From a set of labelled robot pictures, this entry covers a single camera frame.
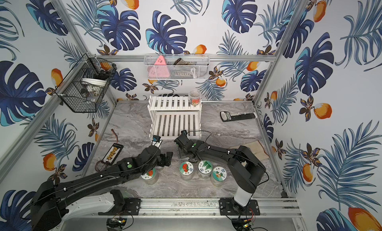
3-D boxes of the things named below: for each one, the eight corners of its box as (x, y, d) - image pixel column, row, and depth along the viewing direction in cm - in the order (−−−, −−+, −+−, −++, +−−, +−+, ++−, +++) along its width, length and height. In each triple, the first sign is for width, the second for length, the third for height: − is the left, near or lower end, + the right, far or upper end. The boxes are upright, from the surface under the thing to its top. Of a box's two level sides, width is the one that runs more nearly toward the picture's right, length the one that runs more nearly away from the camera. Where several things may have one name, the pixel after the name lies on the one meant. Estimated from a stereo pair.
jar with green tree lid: (197, 179, 85) (198, 173, 79) (197, 166, 90) (198, 160, 83) (211, 179, 86) (213, 173, 79) (210, 166, 90) (212, 160, 83)
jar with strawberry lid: (179, 180, 85) (178, 175, 78) (180, 167, 90) (179, 161, 83) (193, 180, 85) (193, 175, 78) (193, 167, 90) (193, 161, 83)
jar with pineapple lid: (211, 186, 83) (213, 181, 76) (210, 172, 88) (211, 166, 81) (225, 186, 83) (228, 181, 76) (223, 172, 88) (226, 166, 81)
